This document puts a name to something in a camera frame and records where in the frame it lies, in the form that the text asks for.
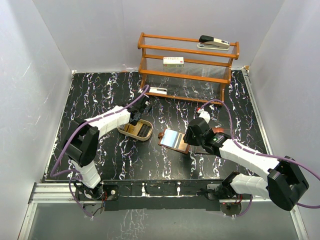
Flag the gold credit card black stripe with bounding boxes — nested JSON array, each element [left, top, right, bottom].
[[174, 133, 189, 153]]

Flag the beige oval card tray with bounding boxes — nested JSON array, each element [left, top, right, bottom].
[[117, 119, 153, 142]]

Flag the brown leather card holder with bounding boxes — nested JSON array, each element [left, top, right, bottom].
[[158, 128, 190, 154]]

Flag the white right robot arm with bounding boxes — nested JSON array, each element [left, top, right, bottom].
[[183, 117, 309, 211]]

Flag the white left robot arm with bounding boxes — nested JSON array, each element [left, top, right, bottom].
[[62, 94, 151, 200]]

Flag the small white box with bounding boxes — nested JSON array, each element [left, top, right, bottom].
[[149, 87, 168, 95]]

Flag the dark book three days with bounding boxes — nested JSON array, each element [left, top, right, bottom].
[[192, 127, 226, 155]]

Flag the white staples box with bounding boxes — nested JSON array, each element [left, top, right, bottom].
[[162, 56, 184, 69]]

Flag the orange wooden shelf rack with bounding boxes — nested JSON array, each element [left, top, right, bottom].
[[137, 32, 240, 105]]

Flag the black and beige stapler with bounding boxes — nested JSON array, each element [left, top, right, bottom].
[[197, 35, 230, 51]]

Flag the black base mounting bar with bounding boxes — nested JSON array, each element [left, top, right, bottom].
[[73, 179, 250, 214]]

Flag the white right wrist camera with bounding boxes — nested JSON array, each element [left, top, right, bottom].
[[197, 108, 211, 124]]

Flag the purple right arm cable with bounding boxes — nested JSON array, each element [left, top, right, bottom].
[[197, 99, 320, 218]]

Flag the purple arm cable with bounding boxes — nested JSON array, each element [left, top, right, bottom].
[[197, 99, 320, 218], [49, 84, 151, 218]]

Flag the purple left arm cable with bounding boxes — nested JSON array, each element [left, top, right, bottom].
[[49, 84, 151, 218]]

